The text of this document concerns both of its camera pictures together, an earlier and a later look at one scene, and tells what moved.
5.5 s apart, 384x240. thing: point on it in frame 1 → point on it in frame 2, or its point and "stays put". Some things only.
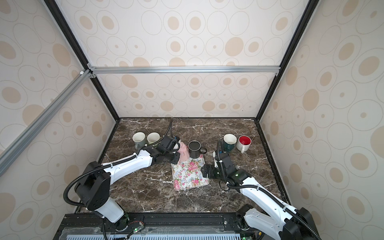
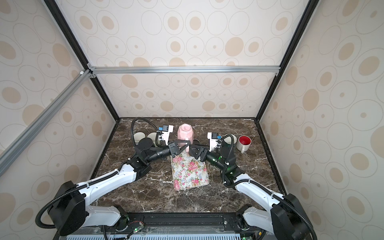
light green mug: (152, 137) stays put
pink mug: (184, 152) → (185, 132)
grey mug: (139, 138) stays put
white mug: (243, 143) stays put
